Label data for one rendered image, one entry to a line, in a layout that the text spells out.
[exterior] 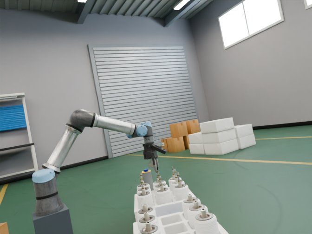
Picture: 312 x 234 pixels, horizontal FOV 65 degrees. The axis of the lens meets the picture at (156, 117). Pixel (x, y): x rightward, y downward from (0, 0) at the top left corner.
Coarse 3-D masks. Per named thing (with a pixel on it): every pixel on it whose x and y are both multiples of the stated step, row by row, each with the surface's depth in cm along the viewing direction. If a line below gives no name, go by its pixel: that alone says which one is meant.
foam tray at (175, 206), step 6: (174, 198) 158; (156, 204) 152; (162, 204) 150; (168, 204) 149; (174, 204) 149; (180, 204) 149; (138, 210) 148; (156, 210) 148; (162, 210) 148; (168, 210) 148; (174, 210) 149; (180, 210) 149; (156, 216) 148
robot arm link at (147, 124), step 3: (141, 123) 180; (144, 123) 178; (147, 123) 178; (150, 123) 180; (147, 126) 178; (150, 126) 179; (147, 129) 177; (150, 129) 179; (147, 132) 177; (150, 132) 178; (147, 135) 177; (150, 135) 178
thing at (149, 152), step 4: (144, 144) 180; (148, 144) 178; (144, 148) 182; (148, 148) 180; (144, 152) 179; (148, 152) 178; (152, 152) 177; (156, 152) 183; (144, 156) 179; (148, 156) 178; (156, 156) 181
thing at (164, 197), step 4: (168, 188) 157; (156, 192) 154; (160, 192) 152; (164, 192) 152; (168, 192) 153; (156, 196) 154; (160, 196) 152; (164, 196) 152; (168, 196) 153; (156, 200) 156; (160, 200) 152; (164, 200) 151; (168, 200) 152; (160, 204) 152
